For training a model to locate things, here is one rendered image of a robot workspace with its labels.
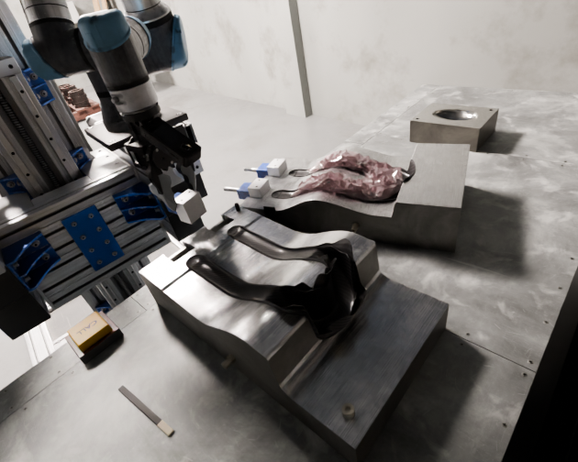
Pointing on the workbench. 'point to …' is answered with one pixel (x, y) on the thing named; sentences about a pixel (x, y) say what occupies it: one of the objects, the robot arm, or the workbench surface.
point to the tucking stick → (146, 411)
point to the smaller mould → (453, 125)
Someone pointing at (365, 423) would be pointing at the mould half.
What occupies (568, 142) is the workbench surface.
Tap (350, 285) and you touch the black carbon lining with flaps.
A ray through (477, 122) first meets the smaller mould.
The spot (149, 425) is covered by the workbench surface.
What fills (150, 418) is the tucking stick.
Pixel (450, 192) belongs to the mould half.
